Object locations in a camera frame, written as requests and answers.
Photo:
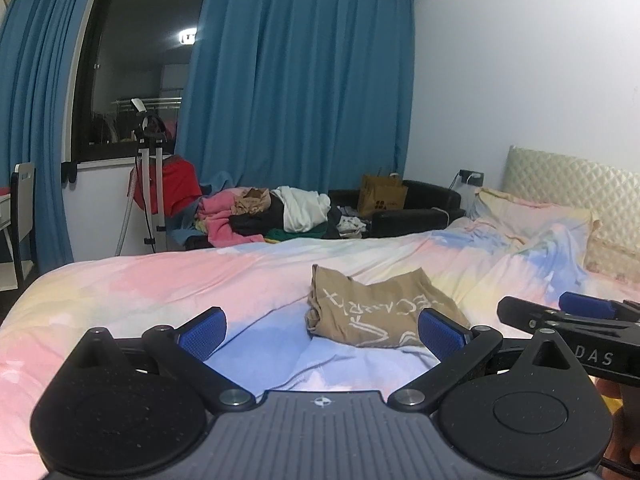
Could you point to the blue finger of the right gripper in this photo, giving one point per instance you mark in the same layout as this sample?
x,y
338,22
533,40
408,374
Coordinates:
x,y
573,303

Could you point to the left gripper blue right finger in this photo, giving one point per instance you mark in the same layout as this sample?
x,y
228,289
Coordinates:
x,y
463,354

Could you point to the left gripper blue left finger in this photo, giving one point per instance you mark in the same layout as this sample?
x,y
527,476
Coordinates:
x,y
182,352

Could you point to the tan t-shirt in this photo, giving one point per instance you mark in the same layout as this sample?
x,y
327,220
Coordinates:
x,y
379,315

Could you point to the pile of clothes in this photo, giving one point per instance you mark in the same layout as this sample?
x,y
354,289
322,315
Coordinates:
x,y
218,220

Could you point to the person's right hand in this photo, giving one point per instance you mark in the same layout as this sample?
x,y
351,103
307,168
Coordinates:
x,y
619,449

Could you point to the pastel pillow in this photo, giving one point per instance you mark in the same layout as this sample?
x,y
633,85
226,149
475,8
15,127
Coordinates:
x,y
522,220

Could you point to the pastel tie-dye bed duvet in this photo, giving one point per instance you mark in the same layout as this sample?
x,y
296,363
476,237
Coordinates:
x,y
264,288

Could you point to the cream quilted headboard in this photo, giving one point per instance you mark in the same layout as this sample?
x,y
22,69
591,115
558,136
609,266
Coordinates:
x,y
611,193

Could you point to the dark green armchair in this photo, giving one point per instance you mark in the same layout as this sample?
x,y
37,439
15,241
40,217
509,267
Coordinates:
x,y
427,207

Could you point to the red garment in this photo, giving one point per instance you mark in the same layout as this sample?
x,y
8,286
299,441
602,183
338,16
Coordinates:
x,y
180,185

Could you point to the brown paper bag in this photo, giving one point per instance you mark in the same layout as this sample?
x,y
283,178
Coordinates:
x,y
381,193

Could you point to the black white chair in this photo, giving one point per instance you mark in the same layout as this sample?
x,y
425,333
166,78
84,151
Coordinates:
x,y
18,229

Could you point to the right blue curtain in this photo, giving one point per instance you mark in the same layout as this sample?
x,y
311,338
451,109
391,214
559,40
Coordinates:
x,y
309,93

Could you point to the blue curtain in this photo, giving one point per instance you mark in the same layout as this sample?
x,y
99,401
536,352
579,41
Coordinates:
x,y
38,39
309,93

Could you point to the dark window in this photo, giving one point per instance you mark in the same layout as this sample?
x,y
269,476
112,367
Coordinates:
x,y
132,50

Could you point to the left blue curtain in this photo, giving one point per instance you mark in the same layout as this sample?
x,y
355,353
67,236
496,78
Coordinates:
x,y
38,39

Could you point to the wall power outlet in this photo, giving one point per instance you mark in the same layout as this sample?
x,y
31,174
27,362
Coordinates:
x,y
469,177

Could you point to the white camera tripod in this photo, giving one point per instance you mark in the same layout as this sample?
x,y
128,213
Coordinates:
x,y
147,178

